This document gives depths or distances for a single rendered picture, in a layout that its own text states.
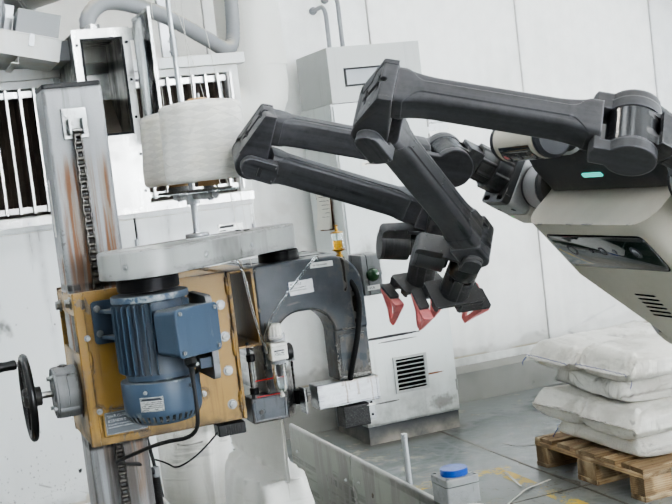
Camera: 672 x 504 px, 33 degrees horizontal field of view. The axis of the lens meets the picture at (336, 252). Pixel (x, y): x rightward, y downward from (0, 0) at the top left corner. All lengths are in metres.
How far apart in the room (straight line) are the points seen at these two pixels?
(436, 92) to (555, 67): 5.84
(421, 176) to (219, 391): 0.80
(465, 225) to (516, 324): 5.40
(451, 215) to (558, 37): 5.66
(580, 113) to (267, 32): 4.07
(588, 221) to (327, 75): 4.31
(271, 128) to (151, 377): 0.52
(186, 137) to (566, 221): 0.72
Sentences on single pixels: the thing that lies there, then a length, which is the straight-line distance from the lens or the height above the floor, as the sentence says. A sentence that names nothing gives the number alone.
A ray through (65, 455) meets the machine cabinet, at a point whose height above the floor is 0.43.
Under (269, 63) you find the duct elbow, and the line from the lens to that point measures 5.65.
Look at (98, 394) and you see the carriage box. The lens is 2.38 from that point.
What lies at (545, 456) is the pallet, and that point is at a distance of 5.62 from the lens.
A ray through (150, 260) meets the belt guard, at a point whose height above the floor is 1.40.
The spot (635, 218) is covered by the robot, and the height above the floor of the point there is 1.39.
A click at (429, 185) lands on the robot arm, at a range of 1.87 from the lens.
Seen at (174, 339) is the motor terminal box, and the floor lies 1.25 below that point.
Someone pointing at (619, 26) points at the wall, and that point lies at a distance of 7.82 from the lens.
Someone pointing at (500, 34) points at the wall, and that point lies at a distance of 7.35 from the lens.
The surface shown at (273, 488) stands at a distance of 2.75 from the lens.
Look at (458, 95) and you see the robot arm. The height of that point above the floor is 1.61.
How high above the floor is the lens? 1.53
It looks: 4 degrees down
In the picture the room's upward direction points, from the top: 7 degrees counter-clockwise
